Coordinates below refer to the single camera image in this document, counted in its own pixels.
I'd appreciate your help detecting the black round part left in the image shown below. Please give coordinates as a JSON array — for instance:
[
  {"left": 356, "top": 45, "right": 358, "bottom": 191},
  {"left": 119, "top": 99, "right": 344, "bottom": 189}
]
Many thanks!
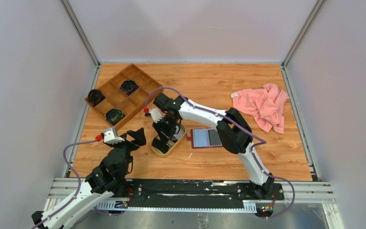
[{"left": 87, "top": 89, "right": 106, "bottom": 107}]

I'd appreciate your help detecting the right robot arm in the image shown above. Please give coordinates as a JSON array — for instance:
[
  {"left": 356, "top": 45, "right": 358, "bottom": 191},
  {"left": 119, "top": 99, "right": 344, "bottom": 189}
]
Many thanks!
[{"left": 144, "top": 93, "right": 275, "bottom": 199}]

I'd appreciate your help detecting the silver VIP card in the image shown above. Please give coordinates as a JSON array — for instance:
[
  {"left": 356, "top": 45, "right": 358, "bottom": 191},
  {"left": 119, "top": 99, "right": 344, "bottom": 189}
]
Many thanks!
[{"left": 207, "top": 129, "right": 222, "bottom": 147}]

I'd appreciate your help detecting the pink cloth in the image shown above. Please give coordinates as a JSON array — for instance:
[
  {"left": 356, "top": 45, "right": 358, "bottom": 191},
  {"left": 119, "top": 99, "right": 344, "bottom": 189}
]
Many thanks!
[{"left": 230, "top": 83, "right": 289, "bottom": 134}]

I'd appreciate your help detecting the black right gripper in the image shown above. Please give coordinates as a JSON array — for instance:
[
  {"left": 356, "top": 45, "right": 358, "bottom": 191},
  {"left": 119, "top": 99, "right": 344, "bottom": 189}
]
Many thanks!
[{"left": 153, "top": 115, "right": 179, "bottom": 146}]

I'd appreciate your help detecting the brown wooden divided tray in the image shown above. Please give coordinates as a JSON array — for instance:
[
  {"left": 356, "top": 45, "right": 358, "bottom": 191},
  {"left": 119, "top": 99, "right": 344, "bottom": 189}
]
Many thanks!
[{"left": 84, "top": 63, "right": 163, "bottom": 129}]

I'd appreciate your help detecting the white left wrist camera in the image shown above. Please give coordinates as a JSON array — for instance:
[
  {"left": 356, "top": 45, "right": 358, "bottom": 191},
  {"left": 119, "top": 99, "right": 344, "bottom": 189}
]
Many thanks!
[{"left": 103, "top": 126, "right": 125, "bottom": 145}]

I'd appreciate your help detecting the black round part lower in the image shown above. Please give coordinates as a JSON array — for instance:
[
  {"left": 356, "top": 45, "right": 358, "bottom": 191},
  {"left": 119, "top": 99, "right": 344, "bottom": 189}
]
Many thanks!
[{"left": 105, "top": 108, "right": 125, "bottom": 125}]

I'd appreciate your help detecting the black round part upper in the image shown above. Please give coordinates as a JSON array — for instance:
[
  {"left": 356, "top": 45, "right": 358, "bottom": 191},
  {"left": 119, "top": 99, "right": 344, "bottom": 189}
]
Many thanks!
[{"left": 120, "top": 80, "right": 139, "bottom": 95}]

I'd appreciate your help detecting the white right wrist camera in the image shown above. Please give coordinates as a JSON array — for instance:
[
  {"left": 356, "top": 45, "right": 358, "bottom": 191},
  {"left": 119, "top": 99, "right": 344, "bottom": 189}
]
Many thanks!
[{"left": 149, "top": 108, "right": 163, "bottom": 124}]

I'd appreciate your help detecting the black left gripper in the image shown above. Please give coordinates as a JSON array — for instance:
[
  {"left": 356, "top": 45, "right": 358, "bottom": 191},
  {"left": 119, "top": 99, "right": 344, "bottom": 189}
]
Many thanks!
[{"left": 109, "top": 127, "right": 146, "bottom": 162}]

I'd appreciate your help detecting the black round part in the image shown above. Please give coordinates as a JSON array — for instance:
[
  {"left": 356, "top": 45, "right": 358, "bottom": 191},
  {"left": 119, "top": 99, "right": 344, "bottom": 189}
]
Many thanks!
[
  {"left": 120, "top": 80, "right": 139, "bottom": 95},
  {"left": 87, "top": 89, "right": 106, "bottom": 107},
  {"left": 105, "top": 108, "right": 125, "bottom": 125}
]

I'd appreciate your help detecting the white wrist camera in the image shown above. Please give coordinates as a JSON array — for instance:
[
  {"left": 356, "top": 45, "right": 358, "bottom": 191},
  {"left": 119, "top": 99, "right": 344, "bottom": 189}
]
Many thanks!
[
  {"left": 103, "top": 126, "right": 125, "bottom": 145},
  {"left": 149, "top": 108, "right": 163, "bottom": 124}
]

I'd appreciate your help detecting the beige oval tray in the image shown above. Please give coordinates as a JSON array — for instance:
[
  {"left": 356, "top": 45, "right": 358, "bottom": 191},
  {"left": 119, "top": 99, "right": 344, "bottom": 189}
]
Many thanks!
[{"left": 150, "top": 124, "right": 186, "bottom": 157}]

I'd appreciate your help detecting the red leather card holder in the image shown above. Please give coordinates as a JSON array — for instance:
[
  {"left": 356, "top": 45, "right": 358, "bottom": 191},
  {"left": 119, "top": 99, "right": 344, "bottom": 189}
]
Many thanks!
[{"left": 186, "top": 128, "right": 222, "bottom": 148}]

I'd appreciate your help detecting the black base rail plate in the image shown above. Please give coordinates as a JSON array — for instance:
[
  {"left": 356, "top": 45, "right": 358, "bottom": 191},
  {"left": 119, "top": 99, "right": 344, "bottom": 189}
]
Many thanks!
[{"left": 96, "top": 177, "right": 285, "bottom": 211}]

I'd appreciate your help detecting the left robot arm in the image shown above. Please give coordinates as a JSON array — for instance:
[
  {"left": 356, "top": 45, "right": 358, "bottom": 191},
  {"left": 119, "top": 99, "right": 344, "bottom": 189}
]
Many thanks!
[{"left": 31, "top": 127, "right": 146, "bottom": 229}]

